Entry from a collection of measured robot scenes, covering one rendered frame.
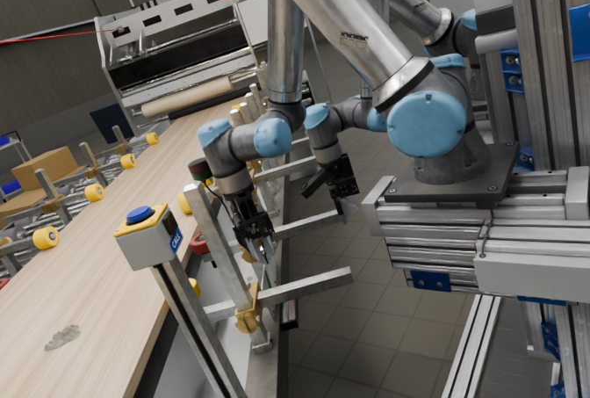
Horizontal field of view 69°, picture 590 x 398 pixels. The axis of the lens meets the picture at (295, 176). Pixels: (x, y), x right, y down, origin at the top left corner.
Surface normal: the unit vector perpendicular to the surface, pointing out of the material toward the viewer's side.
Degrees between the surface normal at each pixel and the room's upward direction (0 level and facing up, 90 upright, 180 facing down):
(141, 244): 90
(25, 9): 90
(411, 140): 97
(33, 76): 90
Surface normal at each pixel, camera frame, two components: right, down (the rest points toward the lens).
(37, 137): 0.79, -0.04
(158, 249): 0.01, 0.37
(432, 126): -0.27, 0.54
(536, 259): -0.31, -0.88
